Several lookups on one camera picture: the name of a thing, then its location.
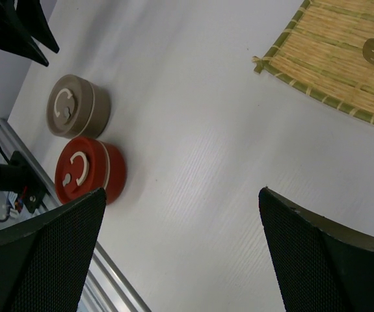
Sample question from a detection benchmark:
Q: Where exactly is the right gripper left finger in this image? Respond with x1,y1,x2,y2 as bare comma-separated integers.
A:
0,188,106,311

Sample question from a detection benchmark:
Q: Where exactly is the steel round container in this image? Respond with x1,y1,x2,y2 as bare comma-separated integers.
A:
81,83,111,138
104,143,127,205

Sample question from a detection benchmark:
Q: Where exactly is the aluminium rail frame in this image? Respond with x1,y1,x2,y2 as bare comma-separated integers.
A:
0,118,148,311

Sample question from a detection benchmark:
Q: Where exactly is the bamboo mat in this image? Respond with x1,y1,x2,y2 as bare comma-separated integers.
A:
252,1,374,125

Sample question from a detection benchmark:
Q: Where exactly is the red round lid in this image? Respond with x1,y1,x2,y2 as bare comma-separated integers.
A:
55,136,110,203

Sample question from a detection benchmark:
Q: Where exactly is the grey round lid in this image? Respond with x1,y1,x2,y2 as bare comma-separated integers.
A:
46,75,94,138

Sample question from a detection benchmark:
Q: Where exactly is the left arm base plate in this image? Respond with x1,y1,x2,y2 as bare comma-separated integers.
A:
9,151,47,213

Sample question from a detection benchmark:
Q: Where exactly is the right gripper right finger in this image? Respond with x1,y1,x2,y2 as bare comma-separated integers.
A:
259,187,374,311

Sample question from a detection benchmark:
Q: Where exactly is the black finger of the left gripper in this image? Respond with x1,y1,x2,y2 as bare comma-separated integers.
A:
16,0,59,53

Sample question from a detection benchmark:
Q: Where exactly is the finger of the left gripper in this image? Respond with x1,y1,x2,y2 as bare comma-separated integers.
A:
0,1,49,66

